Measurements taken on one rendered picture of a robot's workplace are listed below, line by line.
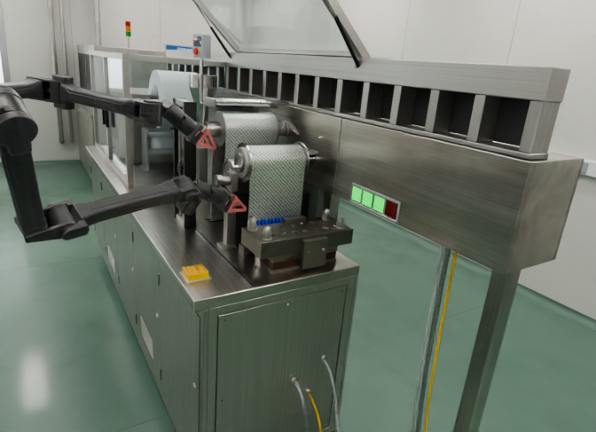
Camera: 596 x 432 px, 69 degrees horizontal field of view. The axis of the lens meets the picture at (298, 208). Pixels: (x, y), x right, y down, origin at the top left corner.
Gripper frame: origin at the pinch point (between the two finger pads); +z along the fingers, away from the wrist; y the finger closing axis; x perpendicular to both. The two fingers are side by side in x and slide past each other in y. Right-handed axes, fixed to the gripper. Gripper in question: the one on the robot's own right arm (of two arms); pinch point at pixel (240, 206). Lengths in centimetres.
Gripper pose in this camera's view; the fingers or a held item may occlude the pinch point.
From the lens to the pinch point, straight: 160.3
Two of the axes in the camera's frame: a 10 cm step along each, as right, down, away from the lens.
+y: 4.8, 3.4, -8.1
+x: 4.7, -8.8, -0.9
